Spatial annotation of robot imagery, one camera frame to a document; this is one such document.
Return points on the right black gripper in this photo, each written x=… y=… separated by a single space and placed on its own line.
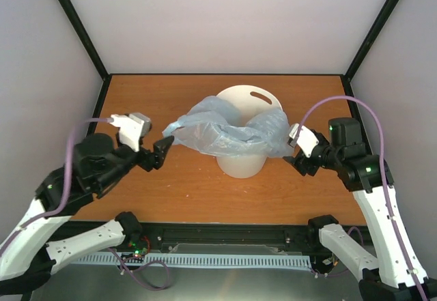
x=301 y=164

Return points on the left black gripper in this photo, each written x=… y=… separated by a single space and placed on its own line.
x=150 y=161

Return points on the translucent blue trash bag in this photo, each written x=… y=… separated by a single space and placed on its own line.
x=213 y=127

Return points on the white plastic trash bin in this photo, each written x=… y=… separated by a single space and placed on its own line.
x=250 y=101

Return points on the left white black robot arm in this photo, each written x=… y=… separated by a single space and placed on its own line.
x=93 y=167

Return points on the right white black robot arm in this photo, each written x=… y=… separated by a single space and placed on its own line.
x=394 y=271

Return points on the green lit circuit board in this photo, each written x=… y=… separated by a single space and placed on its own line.
x=140 y=248

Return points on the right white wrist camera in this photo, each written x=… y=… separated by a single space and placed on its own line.
x=304 y=138

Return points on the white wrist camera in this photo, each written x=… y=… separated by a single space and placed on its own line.
x=131 y=128
x=304 y=138

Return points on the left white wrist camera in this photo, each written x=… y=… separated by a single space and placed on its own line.
x=131 y=128

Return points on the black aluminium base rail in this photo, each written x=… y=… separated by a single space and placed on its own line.
x=290 y=238

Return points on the light blue slotted cable duct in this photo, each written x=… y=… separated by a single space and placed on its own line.
x=200 y=261

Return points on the grey metal base plate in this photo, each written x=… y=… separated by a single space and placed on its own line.
x=96 y=282

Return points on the right black frame post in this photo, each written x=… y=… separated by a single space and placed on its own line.
x=372 y=35

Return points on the black frame post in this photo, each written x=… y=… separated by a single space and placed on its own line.
x=372 y=35
x=80 y=30

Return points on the left black frame post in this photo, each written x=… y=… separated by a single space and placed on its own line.
x=80 y=30

